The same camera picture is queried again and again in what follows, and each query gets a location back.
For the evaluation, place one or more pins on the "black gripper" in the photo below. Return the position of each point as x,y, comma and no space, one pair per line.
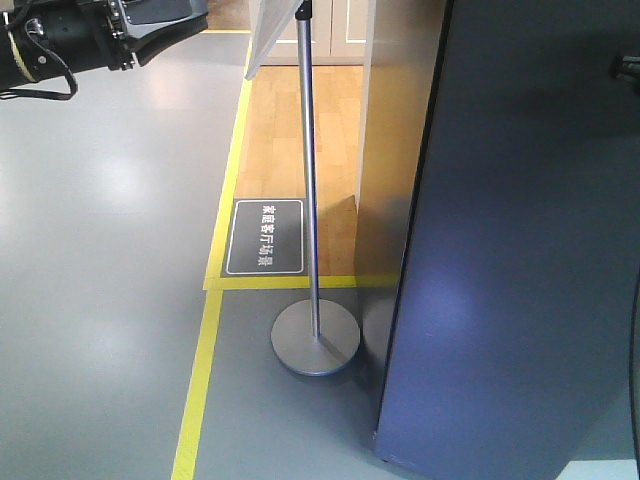
138,31

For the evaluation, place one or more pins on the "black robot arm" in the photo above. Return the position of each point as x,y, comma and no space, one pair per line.
45,43

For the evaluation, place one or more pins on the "dark grey fridge body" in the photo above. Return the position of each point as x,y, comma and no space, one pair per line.
516,319

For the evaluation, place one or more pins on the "white cabinet with panels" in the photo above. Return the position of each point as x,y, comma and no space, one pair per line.
339,35

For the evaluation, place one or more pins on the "dark floor sign sticker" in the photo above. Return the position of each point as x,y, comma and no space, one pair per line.
266,238

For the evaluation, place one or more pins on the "silver sign stand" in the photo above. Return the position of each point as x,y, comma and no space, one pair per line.
313,337

